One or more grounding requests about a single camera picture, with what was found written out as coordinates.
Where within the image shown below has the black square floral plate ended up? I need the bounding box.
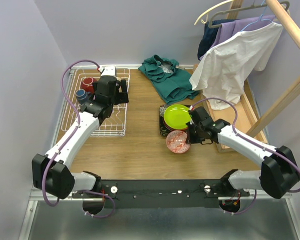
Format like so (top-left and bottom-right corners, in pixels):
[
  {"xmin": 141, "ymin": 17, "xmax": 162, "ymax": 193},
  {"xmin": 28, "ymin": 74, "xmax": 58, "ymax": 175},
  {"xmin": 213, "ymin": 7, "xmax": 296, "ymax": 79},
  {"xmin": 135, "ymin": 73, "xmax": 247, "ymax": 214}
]
[{"xmin": 159, "ymin": 105, "xmax": 190, "ymax": 137}]

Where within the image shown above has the light blue clothes hanger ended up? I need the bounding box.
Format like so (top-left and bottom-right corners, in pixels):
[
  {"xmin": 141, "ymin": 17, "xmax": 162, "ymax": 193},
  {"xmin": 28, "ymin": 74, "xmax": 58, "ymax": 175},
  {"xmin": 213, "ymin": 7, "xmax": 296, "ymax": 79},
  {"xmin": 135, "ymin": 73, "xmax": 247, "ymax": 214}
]
[{"xmin": 241, "ymin": 6, "xmax": 267, "ymax": 32}]

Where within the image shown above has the red bowl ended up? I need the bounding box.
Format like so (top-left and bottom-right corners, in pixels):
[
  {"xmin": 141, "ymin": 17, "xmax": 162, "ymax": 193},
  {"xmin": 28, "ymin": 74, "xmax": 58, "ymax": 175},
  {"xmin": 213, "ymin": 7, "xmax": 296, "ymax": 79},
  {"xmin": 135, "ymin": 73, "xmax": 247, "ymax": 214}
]
[{"xmin": 80, "ymin": 77, "xmax": 98, "ymax": 93}]

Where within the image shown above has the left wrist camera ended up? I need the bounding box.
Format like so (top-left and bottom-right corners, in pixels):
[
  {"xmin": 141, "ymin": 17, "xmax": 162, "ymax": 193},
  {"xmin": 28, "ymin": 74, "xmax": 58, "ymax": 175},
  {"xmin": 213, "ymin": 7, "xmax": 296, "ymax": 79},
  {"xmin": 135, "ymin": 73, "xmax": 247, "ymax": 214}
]
[{"xmin": 98, "ymin": 65, "xmax": 116, "ymax": 77}]

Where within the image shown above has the green hooded garment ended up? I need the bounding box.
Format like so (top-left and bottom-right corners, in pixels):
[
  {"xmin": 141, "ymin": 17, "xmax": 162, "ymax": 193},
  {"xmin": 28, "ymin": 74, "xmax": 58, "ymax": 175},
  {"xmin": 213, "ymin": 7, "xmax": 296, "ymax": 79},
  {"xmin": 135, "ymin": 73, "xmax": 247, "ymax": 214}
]
[{"xmin": 138, "ymin": 55, "xmax": 199, "ymax": 105}]

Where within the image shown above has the orange round plate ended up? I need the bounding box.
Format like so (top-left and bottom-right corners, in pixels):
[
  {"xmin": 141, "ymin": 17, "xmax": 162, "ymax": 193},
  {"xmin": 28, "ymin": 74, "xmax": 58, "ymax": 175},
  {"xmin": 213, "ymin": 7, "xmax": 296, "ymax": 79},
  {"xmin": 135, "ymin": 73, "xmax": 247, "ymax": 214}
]
[{"xmin": 163, "ymin": 120, "xmax": 188, "ymax": 132}]

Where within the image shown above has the wooden clothes rack frame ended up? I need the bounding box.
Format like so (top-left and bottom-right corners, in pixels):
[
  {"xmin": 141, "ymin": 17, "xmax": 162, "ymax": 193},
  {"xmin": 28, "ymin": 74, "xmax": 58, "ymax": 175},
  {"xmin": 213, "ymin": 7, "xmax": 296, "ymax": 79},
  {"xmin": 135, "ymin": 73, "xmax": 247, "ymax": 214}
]
[{"xmin": 192, "ymin": 0, "xmax": 300, "ymax": 154}]

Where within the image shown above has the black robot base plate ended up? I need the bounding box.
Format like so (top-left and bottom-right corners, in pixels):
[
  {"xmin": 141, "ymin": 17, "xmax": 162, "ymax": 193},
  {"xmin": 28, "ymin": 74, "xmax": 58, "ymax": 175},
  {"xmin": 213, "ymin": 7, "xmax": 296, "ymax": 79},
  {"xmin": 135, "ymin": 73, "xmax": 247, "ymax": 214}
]
[{"xmin": 72, "ymin": 178, "xmax": 250, "ymax": 210}]

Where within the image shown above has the navy blue garment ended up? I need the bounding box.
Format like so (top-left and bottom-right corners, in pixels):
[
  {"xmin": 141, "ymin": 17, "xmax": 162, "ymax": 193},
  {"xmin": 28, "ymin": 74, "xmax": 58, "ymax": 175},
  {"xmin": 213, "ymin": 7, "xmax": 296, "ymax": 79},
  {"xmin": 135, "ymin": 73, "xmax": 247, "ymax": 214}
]
[{"xmin": 197, "ymin": 19, "xmax": 235, "ymax": 60}]

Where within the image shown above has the white t-shirt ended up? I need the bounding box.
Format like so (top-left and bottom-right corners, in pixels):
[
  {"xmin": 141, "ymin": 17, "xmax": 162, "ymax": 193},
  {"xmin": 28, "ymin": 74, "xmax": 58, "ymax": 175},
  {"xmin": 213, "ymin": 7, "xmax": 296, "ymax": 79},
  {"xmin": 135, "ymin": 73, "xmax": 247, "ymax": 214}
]
[{"xmin": 189, "ymin": 22, "xmax": 283, "ymax": 110}]

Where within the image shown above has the blue white patterned bowl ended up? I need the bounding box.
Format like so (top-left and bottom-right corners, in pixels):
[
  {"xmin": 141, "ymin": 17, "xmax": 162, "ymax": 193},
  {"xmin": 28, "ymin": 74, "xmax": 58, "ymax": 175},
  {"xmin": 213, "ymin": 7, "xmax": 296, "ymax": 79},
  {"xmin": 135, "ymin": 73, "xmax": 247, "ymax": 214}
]
[{"xmin": 165, "ymin": 130, "xmax": 190, "ymax": 154}]

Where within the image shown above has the cream clothes hanger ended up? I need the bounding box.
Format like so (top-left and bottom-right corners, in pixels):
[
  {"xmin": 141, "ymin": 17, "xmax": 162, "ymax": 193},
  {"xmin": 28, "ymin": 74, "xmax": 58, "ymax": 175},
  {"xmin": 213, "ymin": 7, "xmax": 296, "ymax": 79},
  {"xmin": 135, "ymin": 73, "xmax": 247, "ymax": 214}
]
[{"xmin": 193, "ymin": 0, "xmax": 234, "ymax": 26}]

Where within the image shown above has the blue mug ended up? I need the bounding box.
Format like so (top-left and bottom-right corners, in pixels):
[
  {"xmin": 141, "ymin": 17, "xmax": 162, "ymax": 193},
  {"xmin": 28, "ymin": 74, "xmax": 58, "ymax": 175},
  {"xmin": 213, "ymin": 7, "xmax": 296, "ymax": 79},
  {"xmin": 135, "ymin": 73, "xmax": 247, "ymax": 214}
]
[{"xmin": 75, "ymin": 89, "xmax": 92, "ymax": 105}]

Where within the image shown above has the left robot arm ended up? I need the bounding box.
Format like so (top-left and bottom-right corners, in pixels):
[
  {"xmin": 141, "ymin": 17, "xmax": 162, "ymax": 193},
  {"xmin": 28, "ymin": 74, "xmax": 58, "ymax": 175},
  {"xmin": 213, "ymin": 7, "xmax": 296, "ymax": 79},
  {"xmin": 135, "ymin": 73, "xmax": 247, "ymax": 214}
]
[{"xmin": 32, "ymin": 75, "xmax": 129, "ymax": 199}]

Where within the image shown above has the aluminium table rail frame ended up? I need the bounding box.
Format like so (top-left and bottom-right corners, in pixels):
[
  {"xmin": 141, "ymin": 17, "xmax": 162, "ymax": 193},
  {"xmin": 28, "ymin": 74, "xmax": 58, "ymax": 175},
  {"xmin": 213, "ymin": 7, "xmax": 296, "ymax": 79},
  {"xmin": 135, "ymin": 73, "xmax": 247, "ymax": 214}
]
[{"xmin": 18, "ymin": 64, "xmax": 290, "ymax": 240}]

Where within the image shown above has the purple shirt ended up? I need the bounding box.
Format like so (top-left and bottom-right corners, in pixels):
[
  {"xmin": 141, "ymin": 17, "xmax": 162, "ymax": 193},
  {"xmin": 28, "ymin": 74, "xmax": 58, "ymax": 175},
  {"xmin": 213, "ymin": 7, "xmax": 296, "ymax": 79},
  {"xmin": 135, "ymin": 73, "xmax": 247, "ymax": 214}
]
[{"xmin": 201, "ymin": 15, "xmax": 282, "ymax": 66}]

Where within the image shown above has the grey clothes hanger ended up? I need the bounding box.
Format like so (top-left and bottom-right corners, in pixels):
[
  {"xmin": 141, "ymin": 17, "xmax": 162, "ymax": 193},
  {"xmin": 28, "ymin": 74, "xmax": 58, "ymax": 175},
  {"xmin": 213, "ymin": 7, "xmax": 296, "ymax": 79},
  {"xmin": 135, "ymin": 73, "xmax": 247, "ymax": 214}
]
[{"xmin": 208, "ymin": 1, "xmax": 290, "ymax": 29}]

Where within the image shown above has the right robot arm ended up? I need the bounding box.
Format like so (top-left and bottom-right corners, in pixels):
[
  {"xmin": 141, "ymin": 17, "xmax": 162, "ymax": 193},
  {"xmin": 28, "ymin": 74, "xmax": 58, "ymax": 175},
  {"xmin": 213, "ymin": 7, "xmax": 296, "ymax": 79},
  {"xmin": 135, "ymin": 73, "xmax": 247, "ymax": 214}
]
[{"xmin": 186, "ymin": 106, "xmax": 300, "ymax": 199}]

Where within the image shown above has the green round plate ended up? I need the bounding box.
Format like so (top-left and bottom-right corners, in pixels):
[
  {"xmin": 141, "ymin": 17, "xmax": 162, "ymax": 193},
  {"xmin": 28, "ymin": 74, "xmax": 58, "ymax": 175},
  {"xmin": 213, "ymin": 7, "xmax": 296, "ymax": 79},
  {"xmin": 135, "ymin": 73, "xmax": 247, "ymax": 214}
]
[{"xmin": 163, "ymin": 104, "xmax": 191, "ymax": 129}]

